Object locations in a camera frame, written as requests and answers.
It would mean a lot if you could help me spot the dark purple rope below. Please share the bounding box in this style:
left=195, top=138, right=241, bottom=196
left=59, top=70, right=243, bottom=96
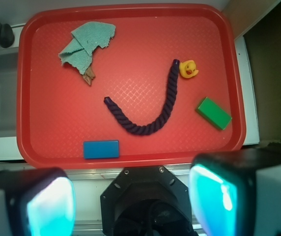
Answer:
left=103, top=59, right=180, bottom=137

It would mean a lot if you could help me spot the green rectangular block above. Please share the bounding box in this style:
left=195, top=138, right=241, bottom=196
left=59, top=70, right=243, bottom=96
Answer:
left=196, top=97, right=232, bottom=130

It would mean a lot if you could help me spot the blue rectangular block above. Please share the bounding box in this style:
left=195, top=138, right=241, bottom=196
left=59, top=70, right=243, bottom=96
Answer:
left=83, top=140, right=119, bottom=159

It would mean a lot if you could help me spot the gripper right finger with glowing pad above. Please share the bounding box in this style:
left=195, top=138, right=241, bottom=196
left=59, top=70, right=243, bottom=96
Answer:
left=188, top=148, right=281, bottom=236

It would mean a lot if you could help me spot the brown object under cloth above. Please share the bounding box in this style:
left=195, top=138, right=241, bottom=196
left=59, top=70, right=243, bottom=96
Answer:
left=82, top=66, right=96, bottom=86

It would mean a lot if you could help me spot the teal knitted cloth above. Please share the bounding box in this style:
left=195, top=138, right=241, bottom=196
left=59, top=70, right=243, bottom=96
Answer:
left=58, top=22, right=116, bottom=75

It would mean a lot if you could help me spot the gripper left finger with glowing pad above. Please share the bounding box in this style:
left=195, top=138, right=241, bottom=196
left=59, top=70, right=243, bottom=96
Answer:
left=0, top=168, right=76, bottom=236

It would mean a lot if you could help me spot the yellow rubber duck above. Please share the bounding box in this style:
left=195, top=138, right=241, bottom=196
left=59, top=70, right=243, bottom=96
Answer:
left=179, top=60, right=199, bottom=79

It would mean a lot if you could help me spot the red plastic tray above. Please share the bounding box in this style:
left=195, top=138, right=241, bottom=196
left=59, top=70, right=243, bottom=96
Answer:
left=16, top=4, right=246, bottom=169

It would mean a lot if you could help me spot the black octagonal mount plate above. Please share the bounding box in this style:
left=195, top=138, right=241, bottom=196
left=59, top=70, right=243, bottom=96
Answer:
left=100, top=166, right=198, bottom=236

